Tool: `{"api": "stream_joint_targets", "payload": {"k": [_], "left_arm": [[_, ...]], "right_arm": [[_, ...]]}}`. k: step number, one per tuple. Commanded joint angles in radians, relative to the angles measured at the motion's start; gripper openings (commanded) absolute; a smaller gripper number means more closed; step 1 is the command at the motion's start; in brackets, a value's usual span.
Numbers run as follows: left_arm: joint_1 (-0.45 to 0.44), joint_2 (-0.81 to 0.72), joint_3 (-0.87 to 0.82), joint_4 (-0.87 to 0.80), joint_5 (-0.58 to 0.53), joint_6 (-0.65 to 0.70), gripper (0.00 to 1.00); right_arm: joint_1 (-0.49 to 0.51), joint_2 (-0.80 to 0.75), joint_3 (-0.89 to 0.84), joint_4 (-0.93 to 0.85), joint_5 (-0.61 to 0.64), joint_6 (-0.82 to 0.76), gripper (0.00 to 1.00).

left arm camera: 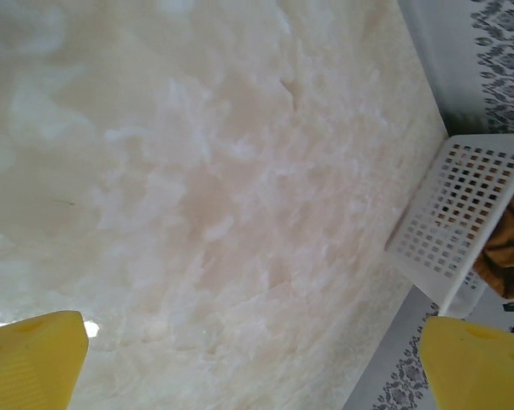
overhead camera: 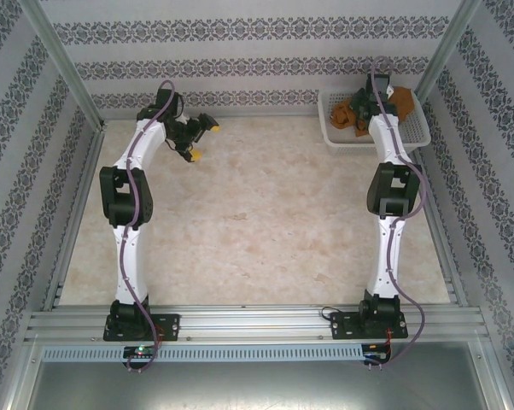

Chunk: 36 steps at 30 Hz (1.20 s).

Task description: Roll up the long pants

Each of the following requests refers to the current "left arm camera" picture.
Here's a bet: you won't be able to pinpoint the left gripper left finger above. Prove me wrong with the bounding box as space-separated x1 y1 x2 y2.
0 310 90 410

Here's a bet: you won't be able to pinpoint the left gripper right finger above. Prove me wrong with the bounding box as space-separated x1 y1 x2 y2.
418 316 514 410

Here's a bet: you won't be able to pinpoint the brown long pants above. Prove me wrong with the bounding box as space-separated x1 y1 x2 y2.
472 177 514 300

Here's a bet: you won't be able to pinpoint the white perforated plastic basket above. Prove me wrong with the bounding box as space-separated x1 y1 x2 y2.
383 134 514 320

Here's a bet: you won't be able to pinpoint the aluminium table end rail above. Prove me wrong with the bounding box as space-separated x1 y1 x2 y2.
396 0 457 138

